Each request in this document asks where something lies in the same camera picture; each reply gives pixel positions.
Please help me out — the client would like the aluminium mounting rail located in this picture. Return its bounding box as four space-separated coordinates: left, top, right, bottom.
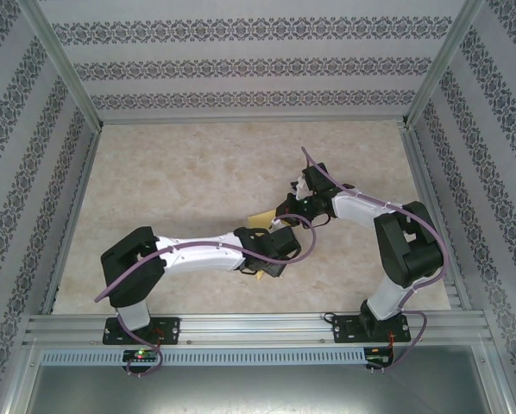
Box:
22 313 488 346

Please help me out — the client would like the grey metal panel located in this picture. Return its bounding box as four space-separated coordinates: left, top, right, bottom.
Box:
22 365 512 414

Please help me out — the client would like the yellow paper sheet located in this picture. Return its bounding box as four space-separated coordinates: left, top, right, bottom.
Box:
247 206 285 282

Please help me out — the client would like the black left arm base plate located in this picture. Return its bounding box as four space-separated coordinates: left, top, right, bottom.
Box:
102 317 181 346

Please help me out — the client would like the aluminium frame post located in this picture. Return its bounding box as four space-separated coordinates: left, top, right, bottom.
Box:
22 0 103 129
404 0 487 129

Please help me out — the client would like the left controller board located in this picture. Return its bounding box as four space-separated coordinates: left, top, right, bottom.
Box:
123 349 158 362

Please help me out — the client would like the aluminium table side rail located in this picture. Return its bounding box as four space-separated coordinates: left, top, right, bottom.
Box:
399 124 474 311
41 128 103 315

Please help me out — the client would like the right controller board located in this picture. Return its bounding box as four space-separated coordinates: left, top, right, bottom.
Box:
367 347 393 366

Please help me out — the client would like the controller board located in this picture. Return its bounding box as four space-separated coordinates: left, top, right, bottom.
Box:
367 347 393 366
123 349 158 362

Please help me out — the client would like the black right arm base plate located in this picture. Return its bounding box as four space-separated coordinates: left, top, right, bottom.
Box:
331 314 412 345

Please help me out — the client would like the slotted grey cable duct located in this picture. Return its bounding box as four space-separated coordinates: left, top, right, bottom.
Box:
40 348 367 366

